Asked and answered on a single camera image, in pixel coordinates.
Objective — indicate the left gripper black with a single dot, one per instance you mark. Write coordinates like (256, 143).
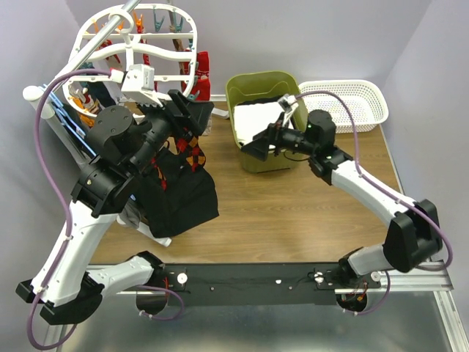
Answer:
(196, 114)

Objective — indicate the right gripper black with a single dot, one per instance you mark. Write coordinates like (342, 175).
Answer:
(259, 145)

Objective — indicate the red sock with grey toe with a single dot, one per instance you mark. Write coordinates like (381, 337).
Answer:
(201, 89)

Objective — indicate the argyle sock red yellow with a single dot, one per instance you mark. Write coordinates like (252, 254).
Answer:
(188, 150)
(159, 170)

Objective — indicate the white round sock hanger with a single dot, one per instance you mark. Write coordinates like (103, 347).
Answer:
(186, 30)

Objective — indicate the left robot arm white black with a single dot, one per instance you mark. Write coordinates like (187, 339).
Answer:
(63, 289)

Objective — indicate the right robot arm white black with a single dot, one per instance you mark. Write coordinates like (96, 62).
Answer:
(411, 235)

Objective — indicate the white folded cloth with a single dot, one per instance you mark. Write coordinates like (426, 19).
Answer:
(251, 119)

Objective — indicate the green plastic bin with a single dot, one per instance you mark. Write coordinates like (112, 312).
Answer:
(262, 87)

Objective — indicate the black garment pile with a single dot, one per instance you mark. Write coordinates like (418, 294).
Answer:
(189, 200)

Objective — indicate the white perforated basket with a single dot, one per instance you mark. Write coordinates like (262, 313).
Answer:
(360, 107)

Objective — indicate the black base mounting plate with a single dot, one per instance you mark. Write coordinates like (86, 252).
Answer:
(241, 284)

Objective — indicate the white drying rack stand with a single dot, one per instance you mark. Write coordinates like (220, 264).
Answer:
(55, 117)

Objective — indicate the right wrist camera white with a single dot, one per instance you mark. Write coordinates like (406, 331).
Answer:
(289, 104)

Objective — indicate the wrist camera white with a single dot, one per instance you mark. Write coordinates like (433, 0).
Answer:
(289, 104)
(137, 84)

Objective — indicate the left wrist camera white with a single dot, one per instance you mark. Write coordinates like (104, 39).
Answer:
(137, 84)

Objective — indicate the aluminium frame rail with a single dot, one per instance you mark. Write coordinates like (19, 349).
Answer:
(409, 312)

